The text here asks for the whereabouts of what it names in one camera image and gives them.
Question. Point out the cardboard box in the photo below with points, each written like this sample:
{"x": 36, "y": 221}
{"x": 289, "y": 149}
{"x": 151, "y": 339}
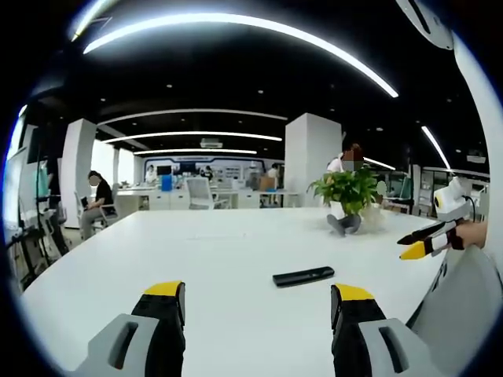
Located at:
{"x": 267, "y": 184}

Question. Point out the long ceiling light strip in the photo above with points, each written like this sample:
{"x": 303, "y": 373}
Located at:
{"x": 236, "y": 19}

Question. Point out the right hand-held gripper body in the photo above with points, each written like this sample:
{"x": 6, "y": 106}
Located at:
{"x": 452, "y": 204}

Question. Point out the ceiling air conditioner unit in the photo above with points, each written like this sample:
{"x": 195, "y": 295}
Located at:
{"x": 211, "y": 143}

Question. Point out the black remote control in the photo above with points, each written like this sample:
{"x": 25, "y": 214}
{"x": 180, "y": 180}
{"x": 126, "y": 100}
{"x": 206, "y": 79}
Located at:
{"x": 302, "y": 276}

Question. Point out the blue box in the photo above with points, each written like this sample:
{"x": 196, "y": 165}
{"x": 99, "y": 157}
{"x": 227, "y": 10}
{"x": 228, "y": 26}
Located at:
{"x": 166, "y": 183}

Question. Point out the white office desk row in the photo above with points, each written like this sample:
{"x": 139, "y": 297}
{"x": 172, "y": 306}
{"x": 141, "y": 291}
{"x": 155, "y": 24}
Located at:
{"x": 243, "y": 198}

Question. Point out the grey object by plant pot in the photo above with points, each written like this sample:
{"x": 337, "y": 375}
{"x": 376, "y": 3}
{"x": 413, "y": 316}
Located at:
{"x": 346, "y": 224}

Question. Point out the white mesh office chair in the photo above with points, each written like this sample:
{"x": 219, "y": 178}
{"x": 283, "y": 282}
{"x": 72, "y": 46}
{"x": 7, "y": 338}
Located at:
{"x": 200, "y": 192}

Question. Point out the white worn device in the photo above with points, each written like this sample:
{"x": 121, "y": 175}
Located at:
{"x": 428, "y": 23}

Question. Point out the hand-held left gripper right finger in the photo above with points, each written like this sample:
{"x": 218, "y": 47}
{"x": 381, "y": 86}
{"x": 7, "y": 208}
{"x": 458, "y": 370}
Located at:
{"x": 397, "y": 349}

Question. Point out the white square pillar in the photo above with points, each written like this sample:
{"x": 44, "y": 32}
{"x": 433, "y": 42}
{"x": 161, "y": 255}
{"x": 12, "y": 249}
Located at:
{"x": 78, "y": 169}
{"x": 310, "y": 157}

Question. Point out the person's right hand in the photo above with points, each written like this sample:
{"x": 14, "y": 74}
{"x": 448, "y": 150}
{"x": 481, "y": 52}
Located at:
{"x": 475, "y": 233}

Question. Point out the green potted plant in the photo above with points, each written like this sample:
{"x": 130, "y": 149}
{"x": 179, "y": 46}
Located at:
{"x": 347, "y": 188}

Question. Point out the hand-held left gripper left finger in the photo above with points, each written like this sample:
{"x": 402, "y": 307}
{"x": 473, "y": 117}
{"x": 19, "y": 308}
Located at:
{"x": 118, "y": 345}

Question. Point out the person's white clothing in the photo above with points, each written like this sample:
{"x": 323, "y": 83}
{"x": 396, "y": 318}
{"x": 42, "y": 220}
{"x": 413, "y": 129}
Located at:
{"x": 463, "y": 306}

